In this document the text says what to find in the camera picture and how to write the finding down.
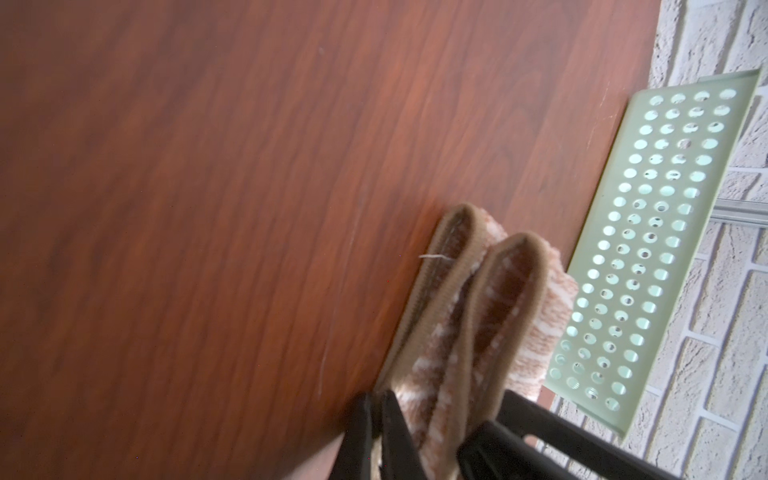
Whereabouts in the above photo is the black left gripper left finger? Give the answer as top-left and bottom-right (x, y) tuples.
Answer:
(328, 393), (372, 480)

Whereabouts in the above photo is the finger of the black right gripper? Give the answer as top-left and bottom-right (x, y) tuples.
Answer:
(457, 389), (682, 480)

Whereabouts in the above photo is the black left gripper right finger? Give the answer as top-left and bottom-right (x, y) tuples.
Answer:
(380, 390), (427, 480)

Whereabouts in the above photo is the striped brown dishcloth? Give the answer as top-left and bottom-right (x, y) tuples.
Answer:
(374, 203), (579, 479)

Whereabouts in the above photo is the green perforated plastic basket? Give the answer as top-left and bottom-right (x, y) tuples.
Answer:
(545, 70), (761, 436)

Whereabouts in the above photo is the aluminium corner post right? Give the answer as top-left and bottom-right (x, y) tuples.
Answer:
(710, 199), (768, 229)

